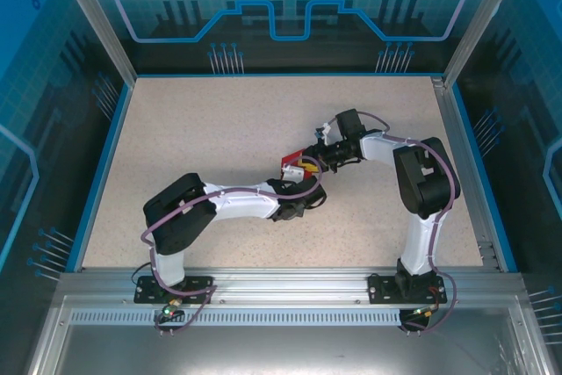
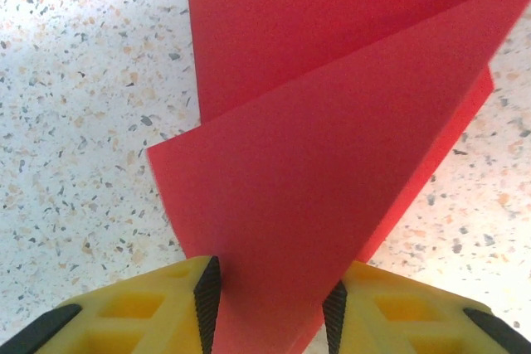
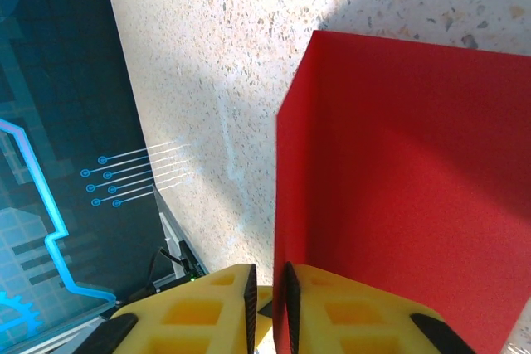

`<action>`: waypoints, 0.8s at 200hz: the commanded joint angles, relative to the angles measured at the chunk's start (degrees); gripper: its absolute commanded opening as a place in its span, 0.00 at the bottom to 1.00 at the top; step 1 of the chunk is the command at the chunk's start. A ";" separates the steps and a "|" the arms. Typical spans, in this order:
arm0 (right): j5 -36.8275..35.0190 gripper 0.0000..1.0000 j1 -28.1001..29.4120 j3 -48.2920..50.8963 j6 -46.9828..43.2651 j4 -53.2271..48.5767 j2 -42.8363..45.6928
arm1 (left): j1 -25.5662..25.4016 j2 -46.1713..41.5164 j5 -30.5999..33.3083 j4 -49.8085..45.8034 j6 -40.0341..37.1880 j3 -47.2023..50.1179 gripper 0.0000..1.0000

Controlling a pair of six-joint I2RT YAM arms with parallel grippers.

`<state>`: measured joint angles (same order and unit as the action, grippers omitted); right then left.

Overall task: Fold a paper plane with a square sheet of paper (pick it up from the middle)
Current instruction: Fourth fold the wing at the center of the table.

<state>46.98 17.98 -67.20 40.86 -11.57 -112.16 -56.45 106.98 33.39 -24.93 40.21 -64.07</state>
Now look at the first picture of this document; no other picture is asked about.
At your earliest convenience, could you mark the red cloth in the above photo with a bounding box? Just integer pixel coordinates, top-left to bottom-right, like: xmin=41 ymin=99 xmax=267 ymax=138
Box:
xmin=280 ymin=145 xmax=309 ymax=174

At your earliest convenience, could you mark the blue table edge strip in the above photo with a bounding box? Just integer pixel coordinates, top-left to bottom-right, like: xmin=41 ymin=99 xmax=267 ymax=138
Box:
xmin=451 ymin=84 xmax=519 ymax=273
xmin=72 ymin=83 xmax=135 ymax=273

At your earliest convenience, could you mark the grey metal tray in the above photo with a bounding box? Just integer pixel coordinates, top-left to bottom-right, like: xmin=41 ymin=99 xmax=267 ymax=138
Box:
xmin=24 ymin=295 xmax=557 ymax=375

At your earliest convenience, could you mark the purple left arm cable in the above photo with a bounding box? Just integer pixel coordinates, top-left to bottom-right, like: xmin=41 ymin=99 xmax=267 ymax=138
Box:
xmin=140 ymin=155 xmax=326 ymax=339

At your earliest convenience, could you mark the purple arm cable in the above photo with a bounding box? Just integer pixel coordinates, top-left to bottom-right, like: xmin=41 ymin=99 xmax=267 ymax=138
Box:
xmin=140 ymin=155 xmax=326 ymax=339
xmin=353 ymin=109 xmax=460 ymax=333

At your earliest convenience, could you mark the aluminium front frame beam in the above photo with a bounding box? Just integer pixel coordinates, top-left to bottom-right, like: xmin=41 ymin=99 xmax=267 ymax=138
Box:
xmin=56 ymin=266 xmax=526 ymax=306

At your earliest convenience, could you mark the slotted grey cable duct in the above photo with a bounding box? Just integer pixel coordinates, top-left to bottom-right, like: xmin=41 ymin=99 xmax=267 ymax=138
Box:
xmin=69 ymin=309 xmax=403 ymax=327

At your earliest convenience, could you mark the aluminium side rail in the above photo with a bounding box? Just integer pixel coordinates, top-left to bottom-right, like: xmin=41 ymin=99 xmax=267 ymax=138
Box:
xmin=431 ymin=76 xmax=502 ymax=271

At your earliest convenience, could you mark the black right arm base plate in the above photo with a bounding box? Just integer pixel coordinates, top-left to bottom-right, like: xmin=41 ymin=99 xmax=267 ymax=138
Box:
xmin=367 ymin=273 xmax=445 ymax=305

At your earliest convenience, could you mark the cable connector with green light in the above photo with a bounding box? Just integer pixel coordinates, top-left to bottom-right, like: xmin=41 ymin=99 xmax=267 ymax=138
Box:
xmin=410 ymin=304 xmax=441 ymax=320
xmin=161 ymin=299 xmax=184 ymax=321

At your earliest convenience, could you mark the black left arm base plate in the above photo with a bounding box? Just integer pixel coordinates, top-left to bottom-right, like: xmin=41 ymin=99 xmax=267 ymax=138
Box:
xmin=133 ymin=274 xmax=215 ymax=305

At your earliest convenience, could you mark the thin black cable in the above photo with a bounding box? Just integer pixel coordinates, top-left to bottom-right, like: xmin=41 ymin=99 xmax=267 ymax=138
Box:
xmin=129 ymin=263 xmax=153 ymax=289

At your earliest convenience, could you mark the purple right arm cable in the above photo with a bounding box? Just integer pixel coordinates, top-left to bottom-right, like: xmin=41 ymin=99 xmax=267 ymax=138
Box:
xmin=353 ymin=109 xmax=460 ymax=333

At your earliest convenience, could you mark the aluminium frame post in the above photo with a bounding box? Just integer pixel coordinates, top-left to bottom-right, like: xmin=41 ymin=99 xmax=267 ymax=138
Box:
xmin=442 ymin=0 xmax=530 ymax=89
xmin=48 ymin=0 xmax=138 ymax=86

